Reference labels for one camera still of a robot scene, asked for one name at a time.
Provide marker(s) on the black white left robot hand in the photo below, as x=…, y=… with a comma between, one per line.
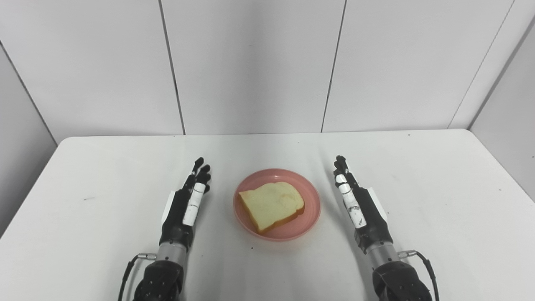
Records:
x=177, y=221

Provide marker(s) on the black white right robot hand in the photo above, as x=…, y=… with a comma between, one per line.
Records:
x=372, y=225

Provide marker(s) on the pink round plate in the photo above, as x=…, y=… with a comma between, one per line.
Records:
x=305, y=225

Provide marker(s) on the slice of bread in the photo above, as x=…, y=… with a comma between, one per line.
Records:
x=271, y=205

